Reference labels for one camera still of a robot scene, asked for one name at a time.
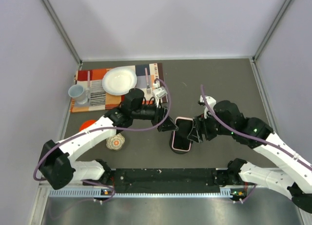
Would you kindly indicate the black phone stand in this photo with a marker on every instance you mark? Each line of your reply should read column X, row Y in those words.
column 178, row 144

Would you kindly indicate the right aluminium frame post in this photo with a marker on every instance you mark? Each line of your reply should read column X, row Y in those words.
column 279, row 16

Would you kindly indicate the orange bowl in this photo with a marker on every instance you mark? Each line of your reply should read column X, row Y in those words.
column 86, row 124

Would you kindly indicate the aluminium frame post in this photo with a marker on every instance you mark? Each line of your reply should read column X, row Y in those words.
column 279, row 16
column 61, row 30

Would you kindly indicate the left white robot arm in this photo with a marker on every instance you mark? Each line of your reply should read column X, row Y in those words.
column 58, row 161

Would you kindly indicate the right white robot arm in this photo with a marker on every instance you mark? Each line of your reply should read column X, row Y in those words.
column 224, row 118

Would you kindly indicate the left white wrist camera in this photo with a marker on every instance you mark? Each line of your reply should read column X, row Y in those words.
column 158, row 93

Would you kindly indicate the light blue mug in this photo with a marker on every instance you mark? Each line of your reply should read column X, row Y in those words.
column 79, row 94

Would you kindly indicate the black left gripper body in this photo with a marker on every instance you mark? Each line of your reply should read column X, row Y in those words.
column 157, row 119

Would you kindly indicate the black phone pink case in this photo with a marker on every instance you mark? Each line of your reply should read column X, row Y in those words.
column 184, row 126

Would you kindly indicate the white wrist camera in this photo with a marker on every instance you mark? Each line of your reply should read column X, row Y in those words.
column 158, row 93
column 208, row 102

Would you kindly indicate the pink handled fork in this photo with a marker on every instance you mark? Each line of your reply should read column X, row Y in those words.
column 148, row 88

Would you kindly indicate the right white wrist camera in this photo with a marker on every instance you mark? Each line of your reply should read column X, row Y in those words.
column 208, row 102

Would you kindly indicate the white round plate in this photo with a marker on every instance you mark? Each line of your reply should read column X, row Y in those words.
column 119, row 80

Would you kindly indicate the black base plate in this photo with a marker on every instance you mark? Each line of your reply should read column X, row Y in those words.
column 165, row 181

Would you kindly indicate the left aluminium frame post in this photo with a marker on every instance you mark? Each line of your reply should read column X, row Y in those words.
column 61, row 30

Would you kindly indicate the pink handled knife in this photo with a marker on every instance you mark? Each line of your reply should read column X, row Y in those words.
column 88, row 82

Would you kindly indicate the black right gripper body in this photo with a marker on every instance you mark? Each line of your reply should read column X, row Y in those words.
column 211, row 126

